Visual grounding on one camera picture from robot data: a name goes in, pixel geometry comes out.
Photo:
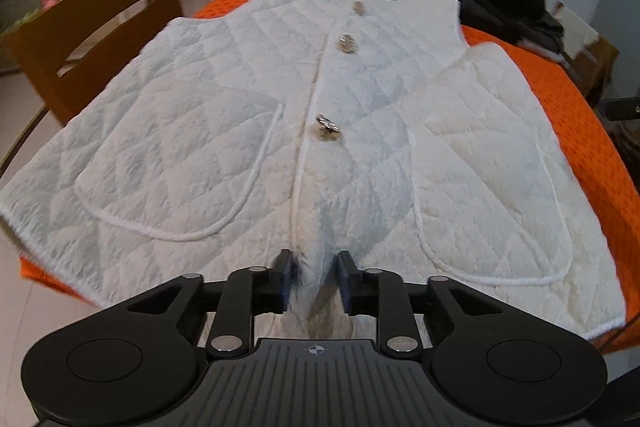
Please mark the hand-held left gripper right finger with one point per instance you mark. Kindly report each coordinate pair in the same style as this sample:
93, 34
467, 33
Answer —
345, 279

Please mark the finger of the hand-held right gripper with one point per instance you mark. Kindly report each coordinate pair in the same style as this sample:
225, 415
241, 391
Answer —
622, 112

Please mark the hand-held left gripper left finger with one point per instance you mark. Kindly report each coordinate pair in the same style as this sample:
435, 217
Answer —
286, 279

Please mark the white quilted vest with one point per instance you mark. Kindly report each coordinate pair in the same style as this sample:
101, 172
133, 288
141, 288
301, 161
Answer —
200, 107

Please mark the orange patterned mat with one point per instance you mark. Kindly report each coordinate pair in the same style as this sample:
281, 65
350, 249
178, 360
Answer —
565, 107

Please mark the wooden chair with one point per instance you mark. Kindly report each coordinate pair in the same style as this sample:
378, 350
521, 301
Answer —
50, 52
600, 57

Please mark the white crumpled cloth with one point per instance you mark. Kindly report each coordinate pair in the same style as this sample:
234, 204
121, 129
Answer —
580, 27

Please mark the dark grey folded garment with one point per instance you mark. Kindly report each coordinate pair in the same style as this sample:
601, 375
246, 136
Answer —
500, 27

